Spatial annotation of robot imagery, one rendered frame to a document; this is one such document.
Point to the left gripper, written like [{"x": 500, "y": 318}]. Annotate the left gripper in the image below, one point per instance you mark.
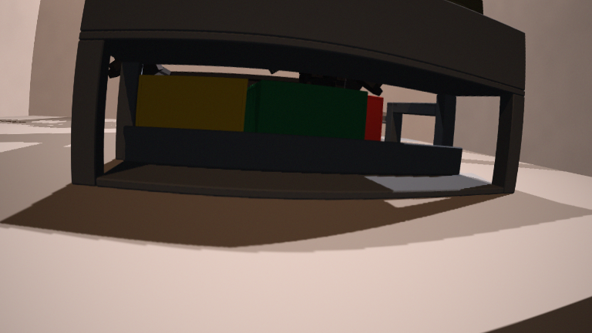
[{"x": 307, "y": 78}]

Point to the red bin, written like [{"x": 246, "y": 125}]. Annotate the red bin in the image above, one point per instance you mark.
[{"x": 373, "y": 127}]

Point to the green open bin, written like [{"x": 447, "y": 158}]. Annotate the green open bin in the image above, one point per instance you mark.
[{"x": 305, "y": 109}]

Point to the dark grey shelf rack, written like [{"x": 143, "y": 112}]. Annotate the dark grey shelf rack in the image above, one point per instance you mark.
[{"x": 434, "y": 46}]

